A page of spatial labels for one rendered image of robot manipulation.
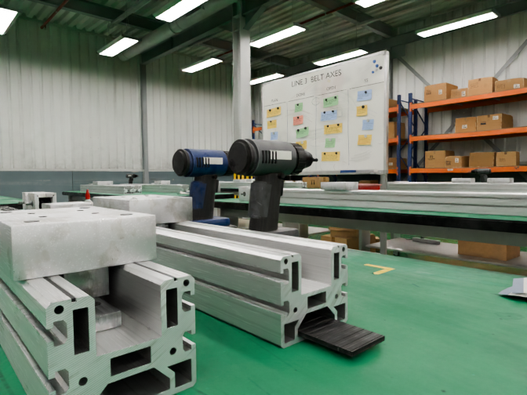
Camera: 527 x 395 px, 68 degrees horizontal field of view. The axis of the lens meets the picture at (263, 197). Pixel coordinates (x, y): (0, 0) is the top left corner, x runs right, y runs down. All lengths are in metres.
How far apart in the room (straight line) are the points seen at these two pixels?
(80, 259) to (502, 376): 0.34
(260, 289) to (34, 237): 0.20
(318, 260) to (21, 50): 12.40
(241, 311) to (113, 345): 0.16
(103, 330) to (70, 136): 12.26
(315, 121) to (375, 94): 0.66
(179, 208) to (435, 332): 0.42
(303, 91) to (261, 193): 3.39
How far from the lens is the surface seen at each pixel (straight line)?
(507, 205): 1.76
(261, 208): 0.64
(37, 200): 2.02
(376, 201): 1.96
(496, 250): 3.87
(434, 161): 10.60
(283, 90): 4.18
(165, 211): 0.65
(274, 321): 0.38
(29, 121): 12.34
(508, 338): 0.46
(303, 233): 4.83
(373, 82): 3.52
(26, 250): 0.33
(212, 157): 0.85
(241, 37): 9.42
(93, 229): 0.34
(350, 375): 0.35
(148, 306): 0.32
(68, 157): 12.49
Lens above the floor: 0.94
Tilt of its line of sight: 3 degrees down
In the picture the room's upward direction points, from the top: 1 degrees counter-clockwise
